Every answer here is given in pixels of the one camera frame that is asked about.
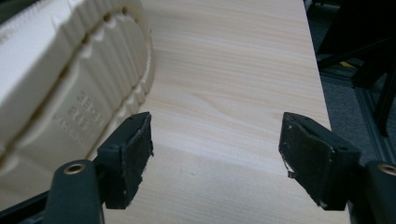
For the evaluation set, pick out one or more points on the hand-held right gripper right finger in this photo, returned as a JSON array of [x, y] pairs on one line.
[[317, 161]]

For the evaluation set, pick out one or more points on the grey metal rail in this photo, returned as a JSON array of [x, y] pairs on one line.
[[372, 124]]

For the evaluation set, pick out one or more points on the black stand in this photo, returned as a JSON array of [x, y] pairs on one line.
[[361, 28]]

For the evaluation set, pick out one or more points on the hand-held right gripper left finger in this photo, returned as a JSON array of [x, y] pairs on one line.
[[124, 161]]

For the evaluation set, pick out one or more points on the cream foam clog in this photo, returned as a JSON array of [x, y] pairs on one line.
[[62, 77]]

